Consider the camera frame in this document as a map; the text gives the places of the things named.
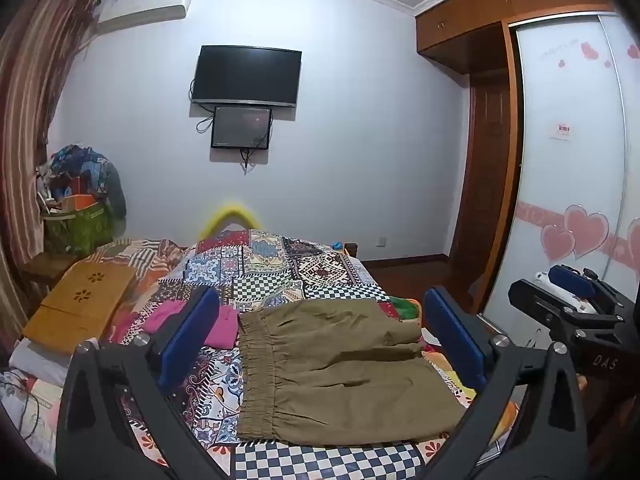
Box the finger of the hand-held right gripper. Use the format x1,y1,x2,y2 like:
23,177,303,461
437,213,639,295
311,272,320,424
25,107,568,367
547,264,626,306
508,279,623,328

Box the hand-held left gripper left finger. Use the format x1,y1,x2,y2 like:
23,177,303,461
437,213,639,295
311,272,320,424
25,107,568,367
55,286,236,480

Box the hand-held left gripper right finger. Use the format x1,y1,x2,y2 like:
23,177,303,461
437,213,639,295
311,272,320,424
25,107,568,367
422,286,588,480

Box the olive khaki pants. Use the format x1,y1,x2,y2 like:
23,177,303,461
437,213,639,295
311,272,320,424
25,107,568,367
236,299,468,447

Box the pink cloth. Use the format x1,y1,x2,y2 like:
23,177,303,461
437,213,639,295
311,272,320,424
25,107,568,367
141,300,240,348

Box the wooden lap table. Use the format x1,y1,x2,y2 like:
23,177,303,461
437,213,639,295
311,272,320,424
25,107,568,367
22,258,140,357

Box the yellow plush item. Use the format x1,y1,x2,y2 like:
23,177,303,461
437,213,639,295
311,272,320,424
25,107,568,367
199,203,261,241

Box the patchwork printed blanket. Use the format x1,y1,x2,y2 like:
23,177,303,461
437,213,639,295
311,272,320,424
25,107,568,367
107,228,506,480

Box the brown wooden door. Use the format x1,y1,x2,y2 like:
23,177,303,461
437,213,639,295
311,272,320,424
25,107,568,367
449,72,510,281

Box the green box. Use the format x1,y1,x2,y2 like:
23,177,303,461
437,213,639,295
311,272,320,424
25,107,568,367
42,200,116,257

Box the wooden stool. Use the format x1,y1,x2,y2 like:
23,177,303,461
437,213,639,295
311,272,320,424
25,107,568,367
22,252,76,291

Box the white folded cloth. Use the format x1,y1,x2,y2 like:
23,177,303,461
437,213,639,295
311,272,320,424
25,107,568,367
9,337,71,386

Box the wooden wardrobe with sliding doors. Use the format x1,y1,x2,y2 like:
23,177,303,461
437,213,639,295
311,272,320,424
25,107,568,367
415,0,640,321

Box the pile of clothes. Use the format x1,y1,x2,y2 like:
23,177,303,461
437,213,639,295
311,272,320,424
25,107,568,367
36,144,127,221

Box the small black monitor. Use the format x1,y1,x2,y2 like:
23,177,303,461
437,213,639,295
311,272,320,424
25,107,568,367
210,105,274,151

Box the striped curtain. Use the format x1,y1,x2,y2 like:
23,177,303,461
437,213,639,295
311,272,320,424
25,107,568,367
0,0,101,341

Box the white air conditioner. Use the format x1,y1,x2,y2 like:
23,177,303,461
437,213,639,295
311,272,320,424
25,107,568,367
96,0,194,25

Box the black monitor cable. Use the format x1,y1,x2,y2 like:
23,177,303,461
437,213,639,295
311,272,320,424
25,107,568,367
240,135,266,175

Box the black wall television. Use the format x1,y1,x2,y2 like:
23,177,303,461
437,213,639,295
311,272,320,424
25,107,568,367
192,45,303,109

